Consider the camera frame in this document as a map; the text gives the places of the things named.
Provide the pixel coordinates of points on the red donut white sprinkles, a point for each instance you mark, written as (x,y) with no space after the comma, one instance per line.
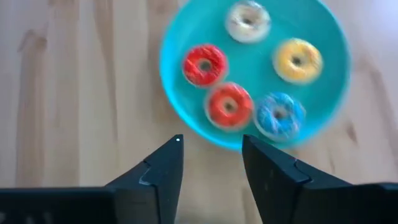
(194,74)

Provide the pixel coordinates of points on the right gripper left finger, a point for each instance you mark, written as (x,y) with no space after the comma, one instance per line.
(161,183)

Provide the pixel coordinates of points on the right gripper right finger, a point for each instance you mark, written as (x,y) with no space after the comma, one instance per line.
(273,183)

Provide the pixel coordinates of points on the coral red glazed donut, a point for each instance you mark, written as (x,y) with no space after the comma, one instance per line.
(217,115)

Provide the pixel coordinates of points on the orange yellow glazed donut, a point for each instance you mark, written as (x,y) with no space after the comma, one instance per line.
(306,70)

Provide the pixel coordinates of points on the light blue plate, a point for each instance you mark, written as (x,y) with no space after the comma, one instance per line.
(255,62)

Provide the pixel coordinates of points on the blue donut white sprinkles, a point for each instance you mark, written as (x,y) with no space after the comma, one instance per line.
(270,124)

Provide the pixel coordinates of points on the white glazed donut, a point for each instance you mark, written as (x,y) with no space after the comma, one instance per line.
(247,29)

